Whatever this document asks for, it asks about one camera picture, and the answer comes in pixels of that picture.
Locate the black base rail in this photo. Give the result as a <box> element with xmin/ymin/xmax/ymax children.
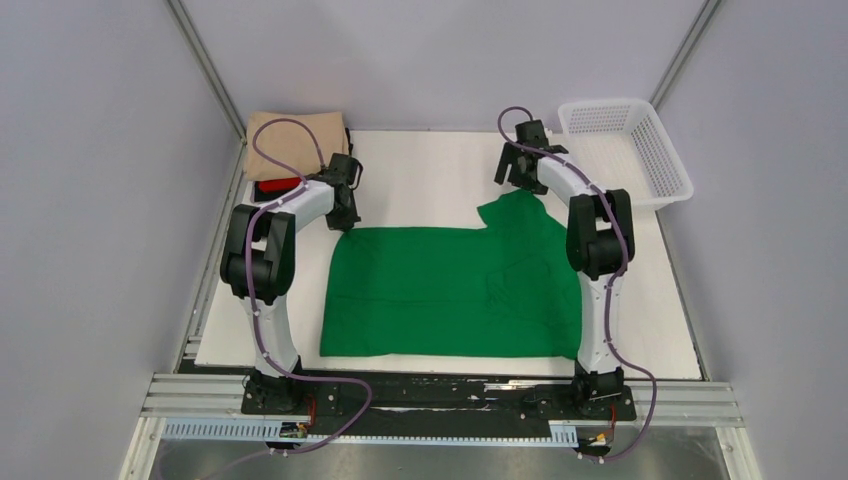
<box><xmin>240</xmin><ymin>370</ymin><xmax>637</xmax><ymax>437</ymax></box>

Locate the red folded t-shirt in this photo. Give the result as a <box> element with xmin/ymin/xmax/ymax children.
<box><xmin>256</xmin><ymin>177</ymin><xmax>302</xmax><ymax>194</ymax></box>

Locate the aluminium frame rail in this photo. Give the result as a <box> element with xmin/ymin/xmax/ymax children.
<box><xmin>140</xmin><ymin>374</ymin><xmax>745</xmax><ymax>428</ymax></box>

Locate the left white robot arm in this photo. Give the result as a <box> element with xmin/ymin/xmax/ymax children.
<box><xmin>220</xmin><ymin>154</ymin><xmax>363</xmax><ymax>413</ymax></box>

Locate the white plastic basket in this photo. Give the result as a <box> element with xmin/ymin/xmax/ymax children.
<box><xmin>558</xmin><ymin>98</ymin><xmax>694</xmax><ymax>210</ymax></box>

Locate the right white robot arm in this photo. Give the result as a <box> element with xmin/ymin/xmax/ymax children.
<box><xmin>495</xmin><ymin>119</ymin><xmax>634</xmax><ymax>418</ymax></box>

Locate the green t-shirt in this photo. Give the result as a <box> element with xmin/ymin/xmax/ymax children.
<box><xmin>320</xmin><ymin>191</ymin><xmax>582</xmax><ymax>359</ymax></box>

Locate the beige folded t-shirt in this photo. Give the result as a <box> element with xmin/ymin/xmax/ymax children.
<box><xmin>243</xmin><ymin>111</ymin><xmax>351</xmax><ymax>181</ymax></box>

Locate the white slotted cable duct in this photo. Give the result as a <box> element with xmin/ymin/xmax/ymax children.
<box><xmin>161</xmin><ymin>418</ymin><xmax>579</xmax><ymax>448</ymax></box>

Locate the black folded t-shirt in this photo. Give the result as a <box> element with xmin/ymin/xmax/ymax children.
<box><xmin>250</xmin><ymin>127</ymin><xmax>354</xmax><ymax>204</ymax></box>

